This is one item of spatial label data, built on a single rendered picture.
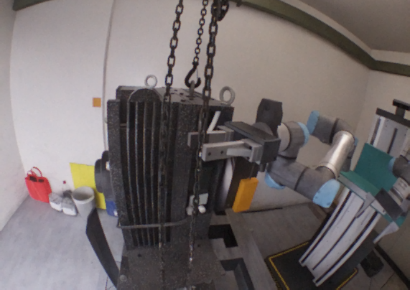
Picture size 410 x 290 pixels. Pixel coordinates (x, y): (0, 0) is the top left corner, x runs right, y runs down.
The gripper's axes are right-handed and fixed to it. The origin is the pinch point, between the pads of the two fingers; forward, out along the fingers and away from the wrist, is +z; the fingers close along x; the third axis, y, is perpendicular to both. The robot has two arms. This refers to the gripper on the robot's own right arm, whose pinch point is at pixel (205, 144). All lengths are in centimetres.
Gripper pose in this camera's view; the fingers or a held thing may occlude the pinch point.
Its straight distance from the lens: 32.6
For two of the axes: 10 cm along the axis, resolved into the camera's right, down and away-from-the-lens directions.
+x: -4.6, -3.3, 8.2
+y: -1.0, 9.4, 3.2
